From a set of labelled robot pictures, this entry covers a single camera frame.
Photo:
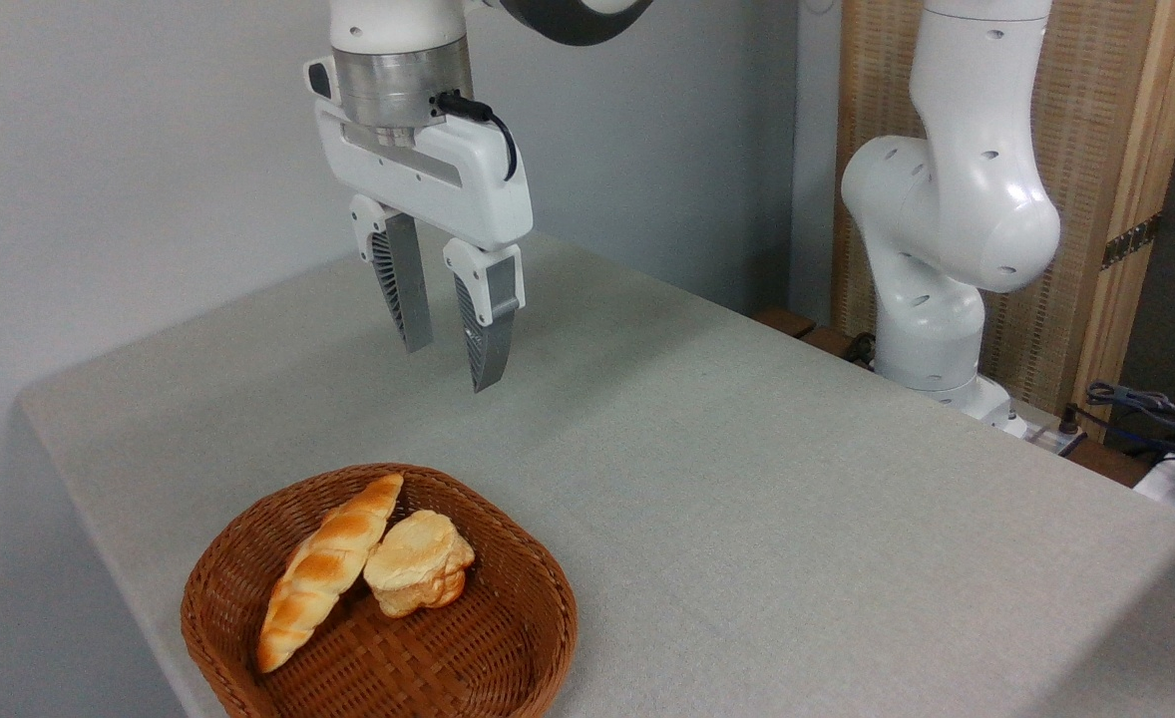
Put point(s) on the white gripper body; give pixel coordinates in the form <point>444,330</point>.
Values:
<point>448,179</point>

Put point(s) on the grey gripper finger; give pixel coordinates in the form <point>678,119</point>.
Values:
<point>406,289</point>
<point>488,329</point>

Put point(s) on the long twisted bread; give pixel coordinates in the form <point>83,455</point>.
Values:
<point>323,573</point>

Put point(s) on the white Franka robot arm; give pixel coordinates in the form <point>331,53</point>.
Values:
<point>967,199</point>

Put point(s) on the round bread bun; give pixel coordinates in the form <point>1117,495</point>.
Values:
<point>418,563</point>

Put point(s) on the brown wooden block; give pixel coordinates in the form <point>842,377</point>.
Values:
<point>829,341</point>
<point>785,321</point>

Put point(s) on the brown woven wicker basket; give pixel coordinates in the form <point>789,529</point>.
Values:
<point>488,638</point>

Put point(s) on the wooden woven screen panel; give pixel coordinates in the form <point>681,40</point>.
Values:
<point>1081,100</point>

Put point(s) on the metal screen hinge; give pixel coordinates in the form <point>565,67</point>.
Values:
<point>1131,240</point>

